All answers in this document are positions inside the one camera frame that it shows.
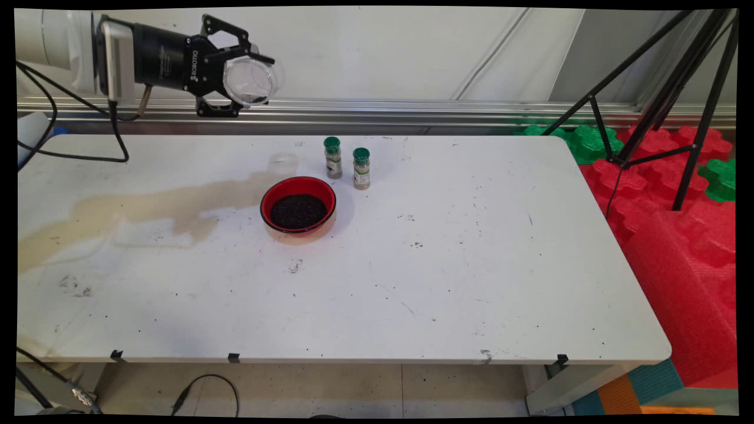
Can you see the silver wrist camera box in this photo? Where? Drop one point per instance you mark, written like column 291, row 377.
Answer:
column 118, row 59

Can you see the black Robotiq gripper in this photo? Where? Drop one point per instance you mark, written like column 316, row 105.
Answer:
column 171, row 59

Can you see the aluminium rail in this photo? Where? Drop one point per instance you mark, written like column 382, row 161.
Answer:
column 471, row 112

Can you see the red bowl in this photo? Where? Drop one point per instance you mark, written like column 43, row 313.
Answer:
column 283, row 191

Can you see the green foam block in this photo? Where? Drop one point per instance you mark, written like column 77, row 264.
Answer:
column 586, row 144
column 720, row 179

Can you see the black tripod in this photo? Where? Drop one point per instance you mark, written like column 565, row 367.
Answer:
column 677, row 82

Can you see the teal orange foam mat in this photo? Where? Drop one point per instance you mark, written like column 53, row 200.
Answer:
column 642, row 388

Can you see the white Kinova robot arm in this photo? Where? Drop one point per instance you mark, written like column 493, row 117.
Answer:
column 53, row 41

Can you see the green-capped spice bottle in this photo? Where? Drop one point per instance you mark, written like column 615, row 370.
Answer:
column 361, row 171
column 333, row 159

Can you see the large red foam block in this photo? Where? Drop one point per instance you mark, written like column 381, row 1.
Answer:
column 683, row 294

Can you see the black seeds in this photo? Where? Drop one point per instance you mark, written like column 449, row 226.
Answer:
column 256, row 97
column 298, row 212

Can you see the clear plastic jar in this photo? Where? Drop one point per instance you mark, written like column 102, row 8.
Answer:
column 250, row 79

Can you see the white wall conduit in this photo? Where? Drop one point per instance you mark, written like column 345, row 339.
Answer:
column 492, row 53

